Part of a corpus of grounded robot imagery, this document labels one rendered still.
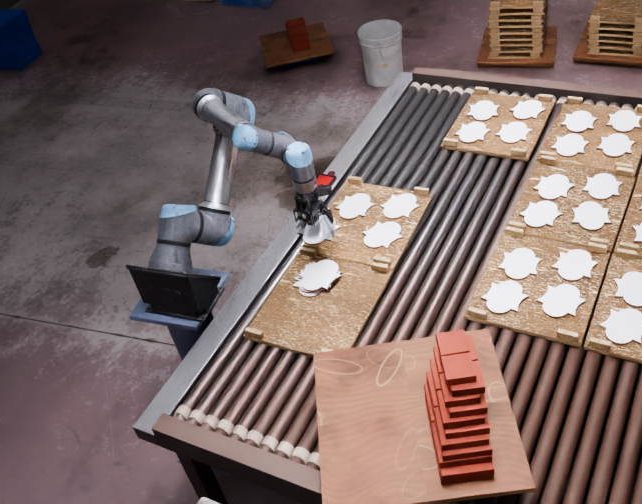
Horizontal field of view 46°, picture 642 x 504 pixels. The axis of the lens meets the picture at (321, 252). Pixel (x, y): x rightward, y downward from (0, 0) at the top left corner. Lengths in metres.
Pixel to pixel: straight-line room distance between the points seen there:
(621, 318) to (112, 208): 3.28
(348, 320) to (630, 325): 0.83
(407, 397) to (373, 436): 0.15
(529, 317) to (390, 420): 0.60
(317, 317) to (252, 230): 1.92
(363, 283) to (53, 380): 1.92
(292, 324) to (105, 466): 1.37
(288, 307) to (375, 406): 0.57
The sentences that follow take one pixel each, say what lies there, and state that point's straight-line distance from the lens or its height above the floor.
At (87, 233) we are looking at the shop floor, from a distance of 4.68.
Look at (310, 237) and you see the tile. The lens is 2.50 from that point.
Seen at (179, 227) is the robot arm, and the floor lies 1.12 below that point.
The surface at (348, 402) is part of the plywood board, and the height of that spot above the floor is 1.04.
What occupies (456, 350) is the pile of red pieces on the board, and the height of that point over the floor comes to 1.31.
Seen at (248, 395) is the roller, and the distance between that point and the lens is 2.28.
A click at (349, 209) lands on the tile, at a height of 0.94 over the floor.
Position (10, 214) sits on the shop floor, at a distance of 5.13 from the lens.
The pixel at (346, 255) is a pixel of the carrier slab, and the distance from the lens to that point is 2.59.
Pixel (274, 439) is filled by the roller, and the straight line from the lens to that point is 2.17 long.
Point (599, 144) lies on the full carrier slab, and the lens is 3.04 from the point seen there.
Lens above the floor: 2.68
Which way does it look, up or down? 42 degrees down
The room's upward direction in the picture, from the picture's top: 12 degrees counter-clockwise
